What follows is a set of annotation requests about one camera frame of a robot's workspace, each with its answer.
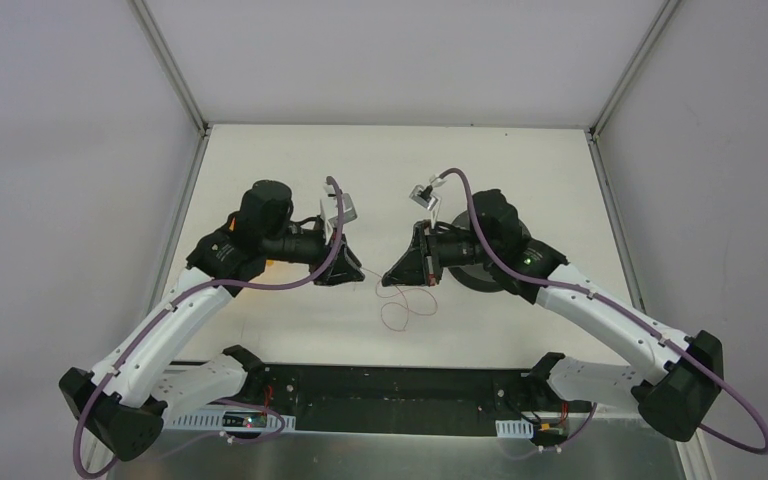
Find thin red wire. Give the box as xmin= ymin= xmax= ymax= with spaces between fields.
xmin=360 ymin=264 xmax=439 ymax=331

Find black perforated cable spool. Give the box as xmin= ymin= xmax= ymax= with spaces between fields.
xmin=447 ymin=210 xmax=530 ymax=293

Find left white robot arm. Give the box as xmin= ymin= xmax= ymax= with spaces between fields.
xmin=59 ymin=178 xmax=364 ymax=478

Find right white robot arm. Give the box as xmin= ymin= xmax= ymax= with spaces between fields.
xmin=382 ymin=189 xmax=724 ymax=442

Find yellow plastic bin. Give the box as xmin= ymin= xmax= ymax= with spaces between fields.
xmin=228 ymin=221 xmax=293 ymax=273

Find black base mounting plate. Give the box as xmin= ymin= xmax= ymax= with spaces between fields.
xmin=230 ymin=364 xmax=591 ymax=437

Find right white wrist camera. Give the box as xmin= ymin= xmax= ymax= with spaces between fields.
xmin=409 ymin=176 xmax=446 ymax=212

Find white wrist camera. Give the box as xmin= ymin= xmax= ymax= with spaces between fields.
xmin=319 ymin=193 xmax=358 ymax=240
xmin=409 ymin=176 xmax=446 ymax=212

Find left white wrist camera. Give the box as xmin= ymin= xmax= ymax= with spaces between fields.
xmin=319 ymin=193 xmax=358 ymax=240

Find left white cable duct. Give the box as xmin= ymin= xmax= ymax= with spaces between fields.
xmin=163 ymin=408 xmax=296 ymax=433

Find white cable duct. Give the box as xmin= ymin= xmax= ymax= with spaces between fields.
xmin=495 ymin=419 xmax=534 ymax=439
xmin=163 ymin=408 xmax=296 ymax=433

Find right white cable duct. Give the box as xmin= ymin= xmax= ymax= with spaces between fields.
xmin=495 ymin=419 xmax=534 ymax=439

